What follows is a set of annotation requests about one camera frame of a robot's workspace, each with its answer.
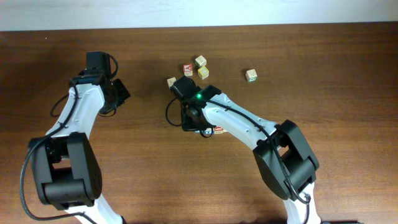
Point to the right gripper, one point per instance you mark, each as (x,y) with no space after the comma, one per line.
(187,126)

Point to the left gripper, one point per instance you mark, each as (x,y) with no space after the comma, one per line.
(124,94)

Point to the red E wooden block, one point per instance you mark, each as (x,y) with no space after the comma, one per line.
(218,130)

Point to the blue side block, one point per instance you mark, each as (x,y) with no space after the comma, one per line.
(208,131)

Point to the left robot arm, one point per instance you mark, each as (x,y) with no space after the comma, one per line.
(66,173)

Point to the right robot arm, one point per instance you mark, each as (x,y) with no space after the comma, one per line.
(285,159)

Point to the blue number left block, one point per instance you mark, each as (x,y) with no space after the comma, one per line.
(171,81)

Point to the yellow top wooden block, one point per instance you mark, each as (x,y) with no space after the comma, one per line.
(203,72)

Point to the red A wooden block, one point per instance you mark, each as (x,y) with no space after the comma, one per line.
(188,70)

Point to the green letter wooden block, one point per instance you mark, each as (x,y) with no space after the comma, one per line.
(200,61)

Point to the green far right block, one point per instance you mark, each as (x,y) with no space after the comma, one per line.
(251,75)

